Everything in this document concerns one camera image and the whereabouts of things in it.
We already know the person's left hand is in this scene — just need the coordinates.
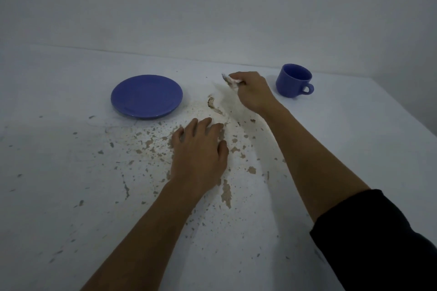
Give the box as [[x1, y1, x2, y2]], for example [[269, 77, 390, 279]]
[[170, 117, 229, 196]]

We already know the person's left forearm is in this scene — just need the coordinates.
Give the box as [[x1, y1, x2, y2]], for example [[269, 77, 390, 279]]
[[80, 178, 203, 291]]

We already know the blue cup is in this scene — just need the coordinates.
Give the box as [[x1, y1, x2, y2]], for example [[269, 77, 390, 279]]
[[275, 64, 315, 98]]

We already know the black sleeve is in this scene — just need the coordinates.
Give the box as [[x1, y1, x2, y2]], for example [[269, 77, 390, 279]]
[[309, 189, 437, 291]]

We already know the person's right forearm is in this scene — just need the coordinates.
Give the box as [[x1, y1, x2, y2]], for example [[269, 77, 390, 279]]
[[262, 100, 371, 223]]

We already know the blue plate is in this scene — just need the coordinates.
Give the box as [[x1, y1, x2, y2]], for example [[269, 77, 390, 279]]
[[110, 75, 183, 120]]

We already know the person's right hand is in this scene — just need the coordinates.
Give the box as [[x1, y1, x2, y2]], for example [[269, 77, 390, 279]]
[[228, 71, 280, 115]]

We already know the white wrapper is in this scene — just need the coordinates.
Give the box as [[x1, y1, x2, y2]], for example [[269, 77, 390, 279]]
[[221, 73, 244, 89]]

